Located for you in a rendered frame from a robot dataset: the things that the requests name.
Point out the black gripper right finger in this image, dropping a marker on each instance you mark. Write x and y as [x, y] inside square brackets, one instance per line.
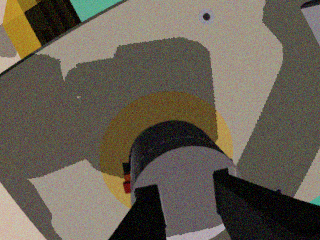
[250, 212]

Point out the white cylinder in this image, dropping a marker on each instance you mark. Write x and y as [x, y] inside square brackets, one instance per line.
[180, 159]

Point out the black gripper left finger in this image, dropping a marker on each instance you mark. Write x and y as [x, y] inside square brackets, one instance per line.
[145, 220]

